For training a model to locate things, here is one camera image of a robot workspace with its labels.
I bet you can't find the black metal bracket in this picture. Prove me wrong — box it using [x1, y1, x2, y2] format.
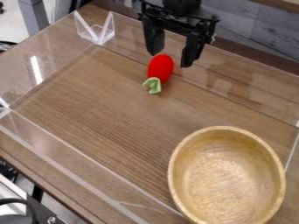
[25, 196, 66, 224]

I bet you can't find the brown wooden bowl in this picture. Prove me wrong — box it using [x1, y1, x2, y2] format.
[166, 126, 285, 224]

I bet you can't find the grey post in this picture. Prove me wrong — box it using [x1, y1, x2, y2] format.
[17, 0, 49, 36]

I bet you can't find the red toy with green stem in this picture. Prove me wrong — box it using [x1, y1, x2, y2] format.
[142, 54, 173, 95]

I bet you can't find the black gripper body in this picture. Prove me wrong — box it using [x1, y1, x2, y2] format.
[138, 0, 220, 44]

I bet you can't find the black cable at lower left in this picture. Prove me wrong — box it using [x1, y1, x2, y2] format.
[0, 198, 37, 224]

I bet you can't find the clear acrylic tray enclosure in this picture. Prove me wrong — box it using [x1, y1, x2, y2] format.
[0, 6, 299, 224]

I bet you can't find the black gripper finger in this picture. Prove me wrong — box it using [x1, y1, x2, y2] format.
[142, 19, 164, 56]
[180, 32, 205, 67]

